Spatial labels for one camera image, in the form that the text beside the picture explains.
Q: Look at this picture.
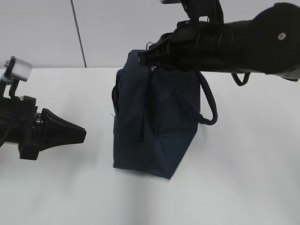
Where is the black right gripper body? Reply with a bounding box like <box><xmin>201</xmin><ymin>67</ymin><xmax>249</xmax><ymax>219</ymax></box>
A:
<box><xmin>137</xmin><ymin>20</ymin><xmax>199</xmax><ymax>71</ymax></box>

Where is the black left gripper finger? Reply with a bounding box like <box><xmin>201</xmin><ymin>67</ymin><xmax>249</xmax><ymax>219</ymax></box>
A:
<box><xmin>35</xmin><ymin>108</ymin><xmax>86</xmax><ymax>150</ymax></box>
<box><xmin>19</xmin><ymin>145</ymin><xmax>44</xmax><ymax>160</ymax></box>

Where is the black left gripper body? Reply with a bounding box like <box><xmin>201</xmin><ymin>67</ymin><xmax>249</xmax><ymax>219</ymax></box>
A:
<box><xmin>0</xmin><ymin>96</ymin><xmax>39</xmax><ymax>150</ymax></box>

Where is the navy insulated lunch bag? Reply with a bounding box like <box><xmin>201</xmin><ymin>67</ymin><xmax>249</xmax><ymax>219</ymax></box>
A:
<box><xmin>112</xmin><ymin>50</ymin><xmax>218</xmax><ymax>180</ymax></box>

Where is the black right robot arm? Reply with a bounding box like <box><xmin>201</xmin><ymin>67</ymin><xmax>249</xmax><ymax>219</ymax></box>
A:
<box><xmin>138</xmin><ymin>0</ymin><xmax>300</xmax><ymax>81</ymax></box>

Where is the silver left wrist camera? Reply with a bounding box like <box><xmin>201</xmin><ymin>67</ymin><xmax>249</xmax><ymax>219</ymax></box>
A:
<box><xmin>0</xmin><ymin>55</ymin><xmax>33</xmax><ymax>99</ymax></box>

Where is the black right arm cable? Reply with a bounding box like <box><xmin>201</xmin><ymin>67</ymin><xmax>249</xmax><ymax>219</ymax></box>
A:
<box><xmin>231</xmin><ymin>72</ymin><xmax>251</xmax><ymax>87</ymax></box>

